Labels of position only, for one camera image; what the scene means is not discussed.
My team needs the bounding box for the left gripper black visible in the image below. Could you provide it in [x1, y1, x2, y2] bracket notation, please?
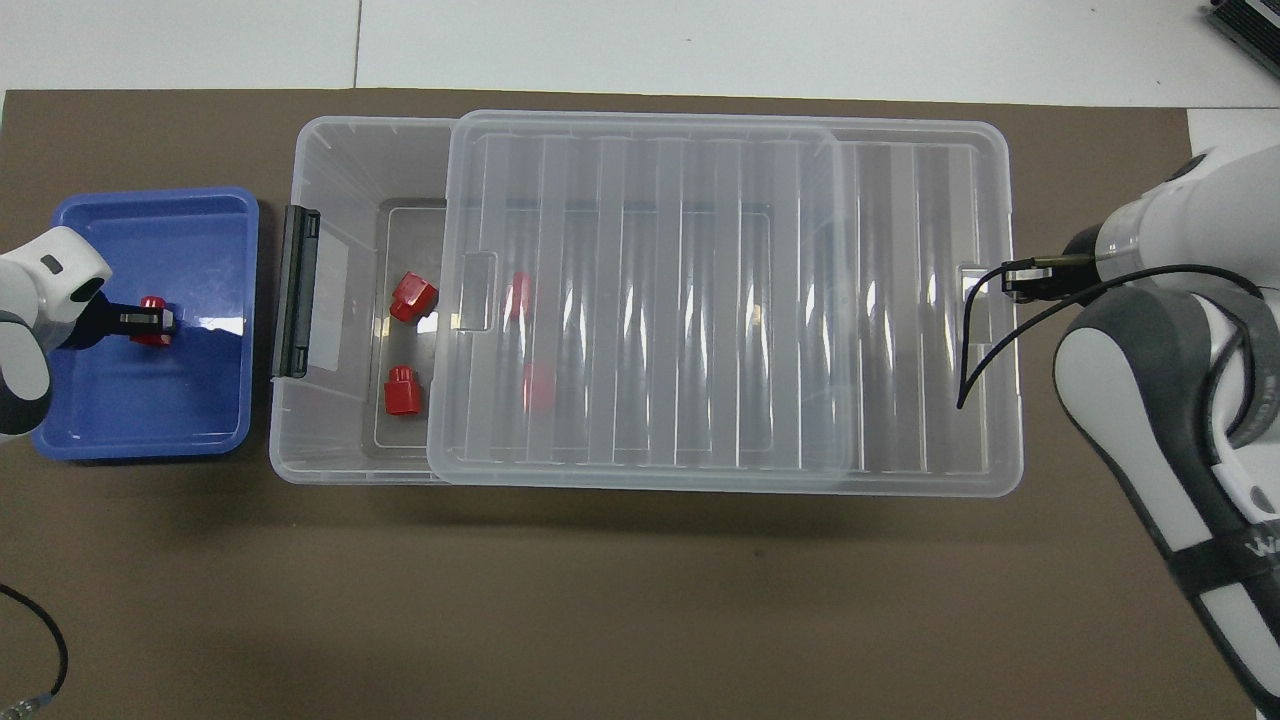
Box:
[58, 288, 179, 351]

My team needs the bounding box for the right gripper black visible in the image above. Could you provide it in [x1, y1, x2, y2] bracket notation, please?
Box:
[1003, 228, 1104, 299]

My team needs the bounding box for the clear plastic box lid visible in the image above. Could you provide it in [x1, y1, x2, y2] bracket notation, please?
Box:
[427, 110, 1024, 498]

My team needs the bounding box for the blue plastic tray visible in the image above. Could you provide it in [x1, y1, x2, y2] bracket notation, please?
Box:
[33, 187, 261, 463]

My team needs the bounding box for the black box latch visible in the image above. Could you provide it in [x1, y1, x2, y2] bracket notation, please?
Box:
[272, 205, 321, 379]

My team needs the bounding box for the clear plastic storage box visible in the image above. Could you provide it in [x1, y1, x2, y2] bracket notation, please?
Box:
[268, 115, 859, 488]

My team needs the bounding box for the dark grey ribbed device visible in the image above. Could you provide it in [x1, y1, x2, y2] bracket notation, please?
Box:
[1205, 0, 1280, 53]

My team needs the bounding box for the brown table mat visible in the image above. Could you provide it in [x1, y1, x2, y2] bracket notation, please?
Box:
[0, 88, 1256, 720]

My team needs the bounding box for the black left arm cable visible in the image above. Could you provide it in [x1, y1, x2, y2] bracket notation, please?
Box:
[0, 583, 69, 713]

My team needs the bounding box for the black right arm strap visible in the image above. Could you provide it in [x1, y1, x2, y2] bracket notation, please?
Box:
[1168, 515, 1280, 601]

